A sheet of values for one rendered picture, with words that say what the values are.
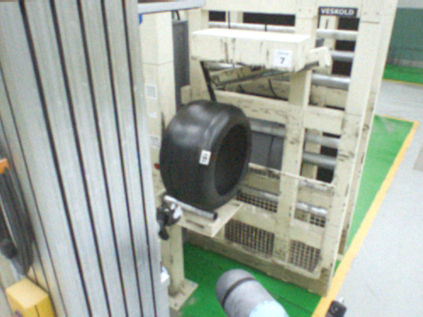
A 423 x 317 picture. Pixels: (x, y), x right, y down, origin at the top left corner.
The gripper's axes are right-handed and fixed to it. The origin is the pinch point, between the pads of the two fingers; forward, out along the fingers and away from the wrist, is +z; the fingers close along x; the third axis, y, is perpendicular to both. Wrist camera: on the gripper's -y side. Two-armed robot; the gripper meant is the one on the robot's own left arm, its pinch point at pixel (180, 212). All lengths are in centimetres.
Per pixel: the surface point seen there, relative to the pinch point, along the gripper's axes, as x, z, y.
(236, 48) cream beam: -3, 41, 77
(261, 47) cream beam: -17, 41, 79
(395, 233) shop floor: -98, 196, -78
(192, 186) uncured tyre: -5.1, 2.1, 14.5
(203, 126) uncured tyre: -4.3, 10.7, 42.4
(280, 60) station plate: -27, 42, 74
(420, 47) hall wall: -60, 944, 63
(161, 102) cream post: 27, 19, 48
